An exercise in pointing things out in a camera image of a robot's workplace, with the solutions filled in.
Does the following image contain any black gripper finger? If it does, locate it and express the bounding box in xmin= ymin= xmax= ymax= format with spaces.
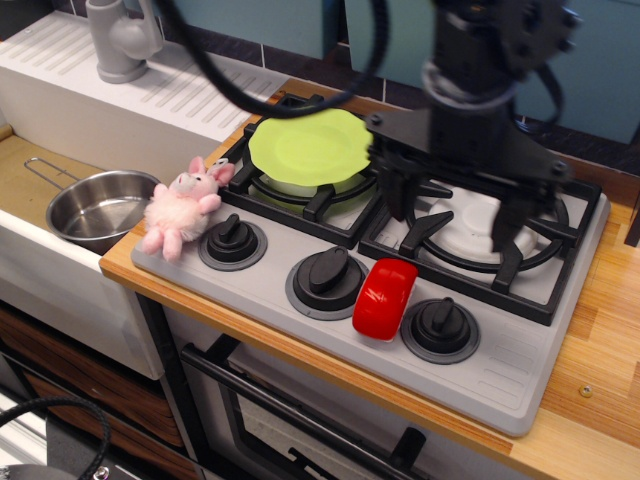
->
xmin=490 ymin=192 xmax=557 ymax=253
xmin=378 ymin=159 xmax=424 ymax=221

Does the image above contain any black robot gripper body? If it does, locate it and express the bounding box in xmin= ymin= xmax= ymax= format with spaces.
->
xmin=366 ymin=108 xmax=574 ymax=200

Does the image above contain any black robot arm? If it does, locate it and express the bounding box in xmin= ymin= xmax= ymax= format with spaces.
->
xmin=366 ymin=1 xmax=579 ymax=252

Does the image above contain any red salmon sushi toy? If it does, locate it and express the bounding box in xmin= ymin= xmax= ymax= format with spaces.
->
xmin=352 ymin=258 xmax=418 ymax=342

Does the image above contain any black right burner grate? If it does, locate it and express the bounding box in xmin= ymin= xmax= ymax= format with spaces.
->
xmin=358 ymin=179 xmax=608 ymax=325

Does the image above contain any black burner grate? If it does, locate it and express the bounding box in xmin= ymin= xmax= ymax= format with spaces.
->
xmin=222 ymin=119 xmax=382 ymax=248
xmin=358 ymin=179 xmax=608 ymax=325

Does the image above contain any black left burner grate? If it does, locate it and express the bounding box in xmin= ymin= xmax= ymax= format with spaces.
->
xmin=222 ymin=119 xmax=382 ymax=248

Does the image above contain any grey toy stove top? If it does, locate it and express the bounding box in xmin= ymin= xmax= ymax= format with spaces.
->
xmin=131 ymin=110 xmax=610 ymax=436

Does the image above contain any green plastic plate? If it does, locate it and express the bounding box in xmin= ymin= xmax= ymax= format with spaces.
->
xmin=248 ymin=109 xmax=373 ymax=187

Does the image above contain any black middle stove knob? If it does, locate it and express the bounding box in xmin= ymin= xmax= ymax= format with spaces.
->
xmin=285 ymin=246 xmax=369 ymax=321

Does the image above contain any black stove knob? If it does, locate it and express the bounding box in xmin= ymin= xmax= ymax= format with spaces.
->
xmin=285 ymin=246 xmax=369 ymax=321
xmin=400 ymin=297 xmax=481 ymax=365
xmin=198 ymin=214 xmax=268 ymax=272

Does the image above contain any black right stove knob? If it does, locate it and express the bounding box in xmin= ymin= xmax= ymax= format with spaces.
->
xmin=400 ymin=297 xmax=481 ymax=365

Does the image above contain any black left stove knob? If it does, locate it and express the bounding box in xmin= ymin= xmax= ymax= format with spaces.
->
xmin=198 ymin=214 xmax=268 ymax=272

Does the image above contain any pink plush pig toy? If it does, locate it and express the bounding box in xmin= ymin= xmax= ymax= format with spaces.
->
xmin=141 ymin=157 xmax=235 ymax=262

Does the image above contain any stainless steel pot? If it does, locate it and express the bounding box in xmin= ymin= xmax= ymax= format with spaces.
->
xmin=24 ymin=157 xmax=159 ymax=255

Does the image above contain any grey toy faucet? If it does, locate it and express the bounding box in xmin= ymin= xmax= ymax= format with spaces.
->
xmin=86 ymin=0 xmax=164 ymax=84

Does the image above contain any white toy sink unit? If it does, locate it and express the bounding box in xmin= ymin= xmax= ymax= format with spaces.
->
xmin=0 ymin=9 xmax=291 ymax=380

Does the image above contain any black braided cable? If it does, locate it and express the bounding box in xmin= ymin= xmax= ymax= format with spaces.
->
xmin=155 ymin=0 xmax=391 ymax=120

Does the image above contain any black oven door handle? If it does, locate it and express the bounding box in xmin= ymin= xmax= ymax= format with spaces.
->
xmin=181 ymin=341 xmax=426 ymax=479

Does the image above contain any black cable lower left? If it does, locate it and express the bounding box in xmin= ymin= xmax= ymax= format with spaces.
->
xmin=0 ymin=394 xmax=112 ymax=480

